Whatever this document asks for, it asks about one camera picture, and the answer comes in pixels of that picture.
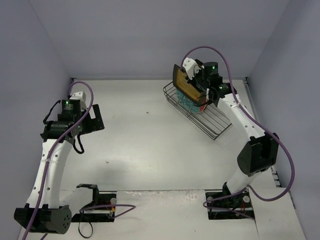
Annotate square amber plate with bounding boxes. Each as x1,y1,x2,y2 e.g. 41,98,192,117
172,64,206,106

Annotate round red teal plate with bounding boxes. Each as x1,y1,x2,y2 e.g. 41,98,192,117
176,89,207,114

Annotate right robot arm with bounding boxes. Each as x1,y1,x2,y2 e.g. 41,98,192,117
182,58,279,206

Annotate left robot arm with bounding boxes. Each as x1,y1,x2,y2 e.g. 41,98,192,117
13,98,105,235

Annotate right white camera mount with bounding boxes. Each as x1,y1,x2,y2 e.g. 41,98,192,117
181,57,202,80

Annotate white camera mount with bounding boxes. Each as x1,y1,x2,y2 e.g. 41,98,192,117
68,91,87,103
181,57,202,80

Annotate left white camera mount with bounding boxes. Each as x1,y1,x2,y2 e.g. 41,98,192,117
68,91,87,103

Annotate black wire dish rack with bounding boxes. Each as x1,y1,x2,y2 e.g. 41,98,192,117
162,82,232,140

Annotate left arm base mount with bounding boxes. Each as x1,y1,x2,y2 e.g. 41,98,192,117
71,192,117,223

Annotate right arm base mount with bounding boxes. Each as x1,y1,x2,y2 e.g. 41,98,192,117
204,190,255,220

